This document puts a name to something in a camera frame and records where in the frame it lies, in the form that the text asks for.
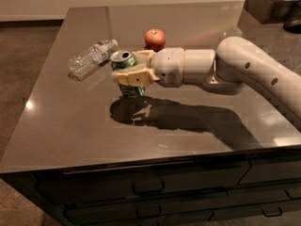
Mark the dark box with snacks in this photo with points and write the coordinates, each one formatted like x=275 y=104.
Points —
x=270 y=11

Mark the green soda can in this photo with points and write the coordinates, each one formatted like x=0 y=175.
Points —
x=123 y=59

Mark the dark drawer cabinet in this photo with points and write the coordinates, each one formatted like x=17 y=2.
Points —
x=213 y=187

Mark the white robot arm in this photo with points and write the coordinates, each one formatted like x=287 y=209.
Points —
x=234 y=63

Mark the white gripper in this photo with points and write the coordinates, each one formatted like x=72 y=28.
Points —
x=168 y=65

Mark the clear plastic water bottle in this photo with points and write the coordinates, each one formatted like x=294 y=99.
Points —
x=89 y=61

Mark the red apple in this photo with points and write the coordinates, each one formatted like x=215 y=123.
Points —
x=155 y=39

